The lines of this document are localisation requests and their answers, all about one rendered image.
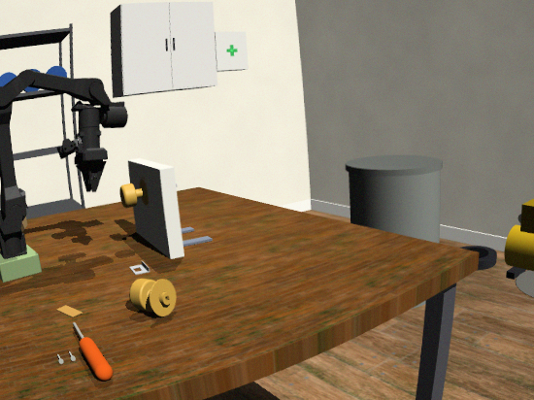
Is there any tan flat rectangular plate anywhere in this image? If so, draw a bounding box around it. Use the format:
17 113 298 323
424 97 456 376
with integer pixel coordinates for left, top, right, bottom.
56 306 83 317

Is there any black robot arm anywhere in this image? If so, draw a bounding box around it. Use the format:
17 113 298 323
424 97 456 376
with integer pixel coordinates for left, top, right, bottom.
0 69 128 259

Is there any orange-handled screwdriver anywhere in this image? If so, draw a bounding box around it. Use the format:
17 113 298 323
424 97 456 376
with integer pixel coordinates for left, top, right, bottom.
73 322 113 381

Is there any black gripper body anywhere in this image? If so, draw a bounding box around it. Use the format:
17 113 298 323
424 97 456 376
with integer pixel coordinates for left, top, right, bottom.
74 127 108 165

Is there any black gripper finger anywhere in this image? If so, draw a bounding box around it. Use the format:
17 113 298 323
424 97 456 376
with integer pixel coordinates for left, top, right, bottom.
76 165 91 192
82 161 107 192

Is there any brass door knob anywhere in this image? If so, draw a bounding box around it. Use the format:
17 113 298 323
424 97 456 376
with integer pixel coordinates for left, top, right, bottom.
119 180 149 208
129 279 176 317

